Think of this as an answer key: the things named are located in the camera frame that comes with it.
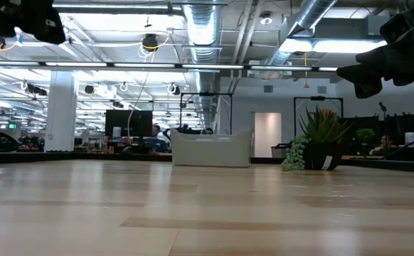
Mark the potted succulent plant black pot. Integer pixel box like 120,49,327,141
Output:
280,105,353,172

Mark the white plastic basket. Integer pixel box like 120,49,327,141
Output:
170,129,253,169

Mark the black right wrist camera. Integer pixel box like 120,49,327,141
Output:
379,10,414,44

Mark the small green potted plant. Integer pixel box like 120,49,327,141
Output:
355,127,376,156

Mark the white building column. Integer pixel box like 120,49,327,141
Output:
44,70,79,153

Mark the black ceiling camera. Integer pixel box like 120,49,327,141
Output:
142,33,159,53

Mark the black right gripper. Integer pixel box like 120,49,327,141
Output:
336,24,414,100

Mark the yellow hanging cord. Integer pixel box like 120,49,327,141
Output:
302,52,310,89

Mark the silver ceiling air duct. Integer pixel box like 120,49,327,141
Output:
263,0,338,72
182,0,223,129

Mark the black computer monitor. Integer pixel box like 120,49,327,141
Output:
105,109,154,138

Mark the white door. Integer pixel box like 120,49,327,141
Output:
253,112,283,159

